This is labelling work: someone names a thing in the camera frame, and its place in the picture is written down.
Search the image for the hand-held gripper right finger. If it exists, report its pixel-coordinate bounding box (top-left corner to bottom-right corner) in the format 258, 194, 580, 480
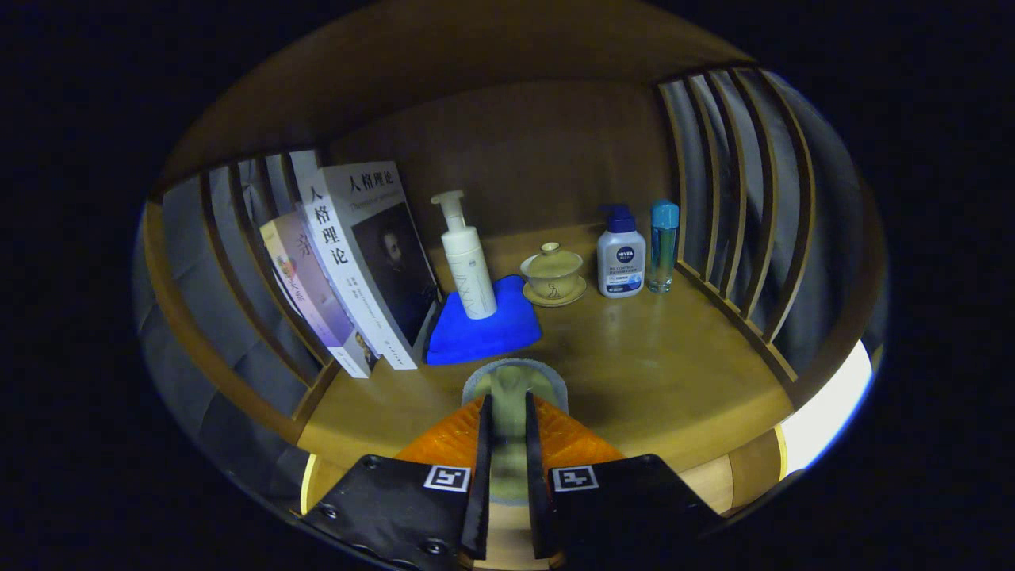
523, 391, 722, 568

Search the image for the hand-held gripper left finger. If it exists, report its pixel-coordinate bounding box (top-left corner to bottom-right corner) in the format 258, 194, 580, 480
301, 393, 494, 571

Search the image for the grey scrub pad yellow handle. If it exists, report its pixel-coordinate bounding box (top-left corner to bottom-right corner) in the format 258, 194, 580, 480
462, 358, 569, 506

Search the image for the wooden countertop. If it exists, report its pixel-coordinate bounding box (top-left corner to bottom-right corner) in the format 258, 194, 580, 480
297, 222, 794, 477

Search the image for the white grooved side cabinet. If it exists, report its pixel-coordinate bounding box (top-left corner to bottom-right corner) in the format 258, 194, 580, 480
781, 341, 873, 477

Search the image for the brown wooden cabinet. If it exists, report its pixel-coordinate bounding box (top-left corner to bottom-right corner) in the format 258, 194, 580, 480
139, 0, 889, 524

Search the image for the blue folded cloth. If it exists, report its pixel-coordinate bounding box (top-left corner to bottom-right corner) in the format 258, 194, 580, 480
426, 274, 544, 366

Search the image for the yellow lidded teacup with saucer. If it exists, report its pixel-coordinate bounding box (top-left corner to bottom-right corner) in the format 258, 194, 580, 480
519, 242, 588, 308

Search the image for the white pump bottle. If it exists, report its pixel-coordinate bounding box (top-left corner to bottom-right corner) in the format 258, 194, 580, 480
431, 190, 499, 320

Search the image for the white bottle with blue cap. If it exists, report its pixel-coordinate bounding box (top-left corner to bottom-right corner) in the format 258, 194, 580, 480
596, 205, 647, 298

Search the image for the purple paperback book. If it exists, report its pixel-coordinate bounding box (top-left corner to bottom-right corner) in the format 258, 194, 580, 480
259, 210, 380, 379

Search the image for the white and black book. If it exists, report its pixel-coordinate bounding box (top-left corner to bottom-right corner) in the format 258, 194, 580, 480
297, 161, 442, 370

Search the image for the teal slim bottle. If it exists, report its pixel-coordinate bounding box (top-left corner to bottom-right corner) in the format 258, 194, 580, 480
646, 200, 680, 294

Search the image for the thin white book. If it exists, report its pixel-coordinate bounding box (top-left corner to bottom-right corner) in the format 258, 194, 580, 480
289, 151, 322, 207

